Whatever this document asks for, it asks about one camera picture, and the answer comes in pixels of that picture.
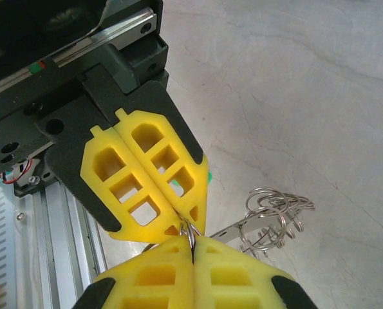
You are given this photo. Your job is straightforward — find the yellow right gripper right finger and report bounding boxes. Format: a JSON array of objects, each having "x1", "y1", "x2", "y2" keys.
[{"x1": 192, "y1": 236, "x2": 318, "y2": 309}]

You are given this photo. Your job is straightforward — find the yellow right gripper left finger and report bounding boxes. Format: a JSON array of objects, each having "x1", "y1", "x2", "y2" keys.
[{"x1": 71, "y1": 236, "x2": 196, "y2": 309}]

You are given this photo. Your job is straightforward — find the silver key ring chain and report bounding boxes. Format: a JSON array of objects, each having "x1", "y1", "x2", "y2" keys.
[{"x1": 178, "y1": 187, "x2": 316, "y2": 260}]

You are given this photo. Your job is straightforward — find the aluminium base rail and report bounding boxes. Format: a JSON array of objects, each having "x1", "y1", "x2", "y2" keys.
[{"x1": 14, "y1": 180, "x2": 111, "y2": 309}]

